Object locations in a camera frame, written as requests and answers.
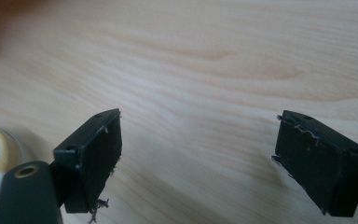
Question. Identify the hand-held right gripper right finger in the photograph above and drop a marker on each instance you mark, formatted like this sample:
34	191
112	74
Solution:
317	161

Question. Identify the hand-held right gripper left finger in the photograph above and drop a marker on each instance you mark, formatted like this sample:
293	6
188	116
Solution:
97	155

